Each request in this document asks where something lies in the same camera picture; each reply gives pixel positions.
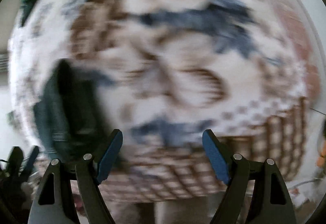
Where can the dark blue denim pants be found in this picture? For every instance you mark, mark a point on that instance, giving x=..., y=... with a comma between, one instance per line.
x=68, y=117

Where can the floral white fleece blanket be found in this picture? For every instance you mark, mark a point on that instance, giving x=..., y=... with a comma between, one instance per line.
x=166, y=70

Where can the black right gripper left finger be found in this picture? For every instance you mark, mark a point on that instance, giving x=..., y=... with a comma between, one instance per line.
x=54, y=202

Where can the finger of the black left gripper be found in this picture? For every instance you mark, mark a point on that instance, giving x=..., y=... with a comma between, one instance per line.
x=29, y=165
x=14, y=163

